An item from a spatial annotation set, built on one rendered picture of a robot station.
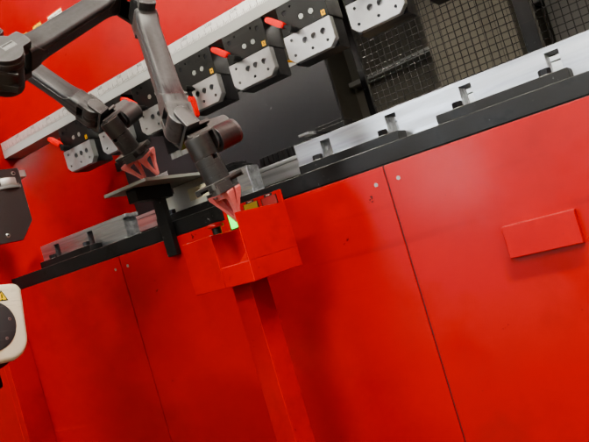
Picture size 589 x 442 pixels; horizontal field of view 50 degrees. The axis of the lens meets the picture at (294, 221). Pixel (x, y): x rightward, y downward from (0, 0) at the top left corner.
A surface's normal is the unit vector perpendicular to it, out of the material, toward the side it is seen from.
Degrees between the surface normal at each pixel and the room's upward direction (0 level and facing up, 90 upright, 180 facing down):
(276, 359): 90
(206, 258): 90
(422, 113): 90
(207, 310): 90
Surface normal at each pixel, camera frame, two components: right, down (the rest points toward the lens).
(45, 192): 0.80, -0.26
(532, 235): -0.53, 0.13
